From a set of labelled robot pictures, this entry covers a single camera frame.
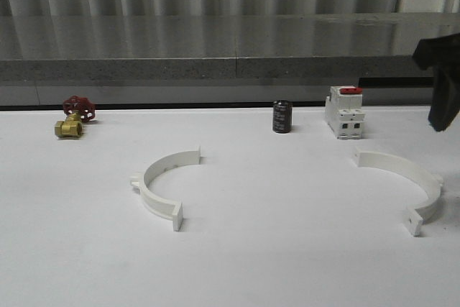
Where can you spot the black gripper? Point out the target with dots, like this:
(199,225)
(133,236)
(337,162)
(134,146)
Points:
(442,53)

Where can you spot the white half pipe clamp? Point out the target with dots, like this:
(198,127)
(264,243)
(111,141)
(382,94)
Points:
(417,215)
(157,205)

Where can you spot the black cylindrical capacitor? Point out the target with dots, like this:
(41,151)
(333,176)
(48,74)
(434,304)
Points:
(282,116)

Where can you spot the grey stone ledge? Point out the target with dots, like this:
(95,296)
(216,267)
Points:
(313,50)

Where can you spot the brass valve red handwheel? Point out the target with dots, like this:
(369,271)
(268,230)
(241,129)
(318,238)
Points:
(78,110)

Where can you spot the white circuit breaker red switch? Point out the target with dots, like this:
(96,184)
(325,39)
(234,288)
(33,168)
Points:
(343,112)

